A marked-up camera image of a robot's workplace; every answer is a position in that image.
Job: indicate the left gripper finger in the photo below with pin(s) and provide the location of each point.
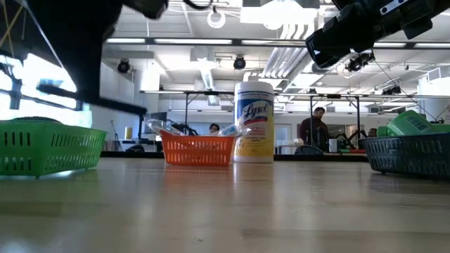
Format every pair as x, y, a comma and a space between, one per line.
88, 70

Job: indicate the green plastic basket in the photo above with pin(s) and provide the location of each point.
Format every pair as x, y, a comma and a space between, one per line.
49, 147

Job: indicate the small green bottle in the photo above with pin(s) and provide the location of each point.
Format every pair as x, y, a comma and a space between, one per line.
443, 127
411, 123
383, 131

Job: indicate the black plastic basket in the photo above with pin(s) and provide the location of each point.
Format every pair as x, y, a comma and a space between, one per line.
411, 154

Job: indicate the long ceiling light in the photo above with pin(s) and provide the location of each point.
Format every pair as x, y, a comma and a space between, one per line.
124, 40
390, 44
193, 41
432, 45

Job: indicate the window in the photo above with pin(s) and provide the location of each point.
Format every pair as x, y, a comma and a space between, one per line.
42, 74

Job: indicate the yellow cup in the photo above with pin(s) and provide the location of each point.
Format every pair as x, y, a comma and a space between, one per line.
128, 133

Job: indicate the dark screen on stand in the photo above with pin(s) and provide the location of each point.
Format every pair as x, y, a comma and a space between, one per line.
158, 117

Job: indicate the person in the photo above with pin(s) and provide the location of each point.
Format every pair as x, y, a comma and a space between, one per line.
213, 128
372, 133
314, 128

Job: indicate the orange plastic basket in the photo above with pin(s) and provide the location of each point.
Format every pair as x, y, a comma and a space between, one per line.
197, 151

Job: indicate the white cup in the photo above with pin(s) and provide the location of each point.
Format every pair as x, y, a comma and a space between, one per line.
333, 144

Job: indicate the Lysol wipes canister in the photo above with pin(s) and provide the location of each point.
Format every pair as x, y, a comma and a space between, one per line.
254, 119

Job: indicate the round black ceiling camera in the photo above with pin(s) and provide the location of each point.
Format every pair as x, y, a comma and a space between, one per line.
123, 66
239, 63

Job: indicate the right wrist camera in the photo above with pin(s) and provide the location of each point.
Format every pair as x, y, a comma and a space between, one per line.
327, 45

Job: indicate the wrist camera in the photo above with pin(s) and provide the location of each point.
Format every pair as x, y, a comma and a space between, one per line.
147, 7
327, 45

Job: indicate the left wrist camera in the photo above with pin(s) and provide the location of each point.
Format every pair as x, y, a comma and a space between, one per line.
147, 7

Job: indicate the black frame clamp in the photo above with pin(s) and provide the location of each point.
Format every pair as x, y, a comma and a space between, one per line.
135, 148
309, 150

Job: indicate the silver ventilation duct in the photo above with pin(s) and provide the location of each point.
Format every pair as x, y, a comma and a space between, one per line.
292, 59

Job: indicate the black aluminium table frame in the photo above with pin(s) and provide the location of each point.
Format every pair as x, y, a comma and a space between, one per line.
316, 158

